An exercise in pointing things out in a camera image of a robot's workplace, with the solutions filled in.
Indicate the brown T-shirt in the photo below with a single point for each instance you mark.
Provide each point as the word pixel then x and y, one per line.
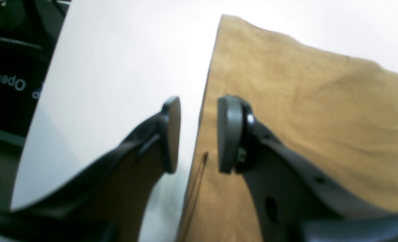
pixel 340 112

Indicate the black OpenArm base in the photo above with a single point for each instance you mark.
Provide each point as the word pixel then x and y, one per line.
pixel 29 30

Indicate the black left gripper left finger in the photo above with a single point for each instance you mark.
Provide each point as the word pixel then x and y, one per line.
pixel 107 200

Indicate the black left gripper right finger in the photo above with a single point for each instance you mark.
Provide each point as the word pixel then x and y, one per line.
pixel 294 200

